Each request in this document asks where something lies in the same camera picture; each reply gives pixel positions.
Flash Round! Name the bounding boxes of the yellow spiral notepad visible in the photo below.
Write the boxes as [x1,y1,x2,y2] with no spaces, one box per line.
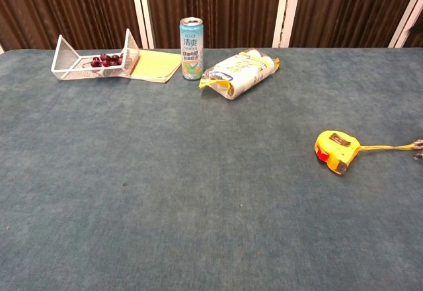
[129,48,183,84]

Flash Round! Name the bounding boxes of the white wire mesh tray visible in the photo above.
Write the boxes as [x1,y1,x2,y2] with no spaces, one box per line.
[51,28,141,81]

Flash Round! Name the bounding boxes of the light blue drink can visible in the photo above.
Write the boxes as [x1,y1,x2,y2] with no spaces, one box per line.
[179,17,204,81]

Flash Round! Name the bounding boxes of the dark red cherries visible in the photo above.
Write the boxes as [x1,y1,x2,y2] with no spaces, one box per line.
[82,52,124,69]

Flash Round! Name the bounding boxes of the yellow tape measure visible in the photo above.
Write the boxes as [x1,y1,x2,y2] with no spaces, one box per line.
[313,130,362,175]

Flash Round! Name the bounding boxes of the yellow lanyard strap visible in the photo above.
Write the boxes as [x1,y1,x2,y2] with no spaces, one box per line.
[358,142,418,153]

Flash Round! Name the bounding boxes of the beige braided rope loop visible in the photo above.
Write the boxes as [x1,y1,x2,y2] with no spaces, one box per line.
[410,138,423,162]

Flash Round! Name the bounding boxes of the yellow white snack bag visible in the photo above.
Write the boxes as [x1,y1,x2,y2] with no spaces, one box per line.
[198,48,281,101]

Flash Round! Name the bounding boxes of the brown screen panel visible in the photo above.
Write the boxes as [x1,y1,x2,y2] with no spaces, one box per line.
[0,0,143,52]
[403,1,423,49]
[289,0,416,49]
[143,0,286,50]

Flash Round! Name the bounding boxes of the blue felt table cover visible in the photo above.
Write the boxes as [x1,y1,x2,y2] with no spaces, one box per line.
[0,46,423,291]

